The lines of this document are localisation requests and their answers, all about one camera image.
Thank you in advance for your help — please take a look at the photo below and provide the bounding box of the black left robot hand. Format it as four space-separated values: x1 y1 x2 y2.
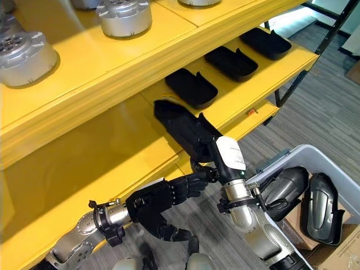
125 172 210 243

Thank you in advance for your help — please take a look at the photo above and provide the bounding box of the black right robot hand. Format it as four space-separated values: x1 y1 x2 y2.
190 134 248 187

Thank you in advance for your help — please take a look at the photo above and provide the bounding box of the black sole-shaped part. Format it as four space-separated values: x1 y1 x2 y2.
203 46 259 83
260 166 310 223
153 99 223 164
164 67 219 110
238 27 293 61
299 172 346 247

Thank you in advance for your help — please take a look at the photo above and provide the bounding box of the pale grey plastic box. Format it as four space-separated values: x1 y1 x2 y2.
245 144 360 270

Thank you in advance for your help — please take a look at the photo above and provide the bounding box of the yellow metal shelf rack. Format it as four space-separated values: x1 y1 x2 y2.
0 0 320 270

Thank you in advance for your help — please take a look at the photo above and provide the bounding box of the printed brown cardboard box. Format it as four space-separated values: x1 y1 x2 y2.
305 223 360 270

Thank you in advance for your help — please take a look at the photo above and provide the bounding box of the plain brown cardboard box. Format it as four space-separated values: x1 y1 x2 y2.
345 60 360 85

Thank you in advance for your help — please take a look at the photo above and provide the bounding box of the silver left robot leg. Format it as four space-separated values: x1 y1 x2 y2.
111 255 143 270

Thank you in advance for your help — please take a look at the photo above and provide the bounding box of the silver robot leg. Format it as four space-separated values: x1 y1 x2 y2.
186 253 218 270
111 255 143 270

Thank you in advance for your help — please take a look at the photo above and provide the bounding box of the silver right robot leg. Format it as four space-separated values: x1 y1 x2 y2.
186 253 218 270

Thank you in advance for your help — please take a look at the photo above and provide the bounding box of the brown cardboard sheet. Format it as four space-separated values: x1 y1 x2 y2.
281 208 354 251

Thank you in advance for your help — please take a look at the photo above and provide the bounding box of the silver cylindrical motor part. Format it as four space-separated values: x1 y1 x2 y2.
0 30 60 88
0 0 18 32
95 0 153 39
177 0 223 7
69 0 102 11

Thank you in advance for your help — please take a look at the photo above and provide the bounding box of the black metal shelf post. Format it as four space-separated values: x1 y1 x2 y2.
263 0 358 126

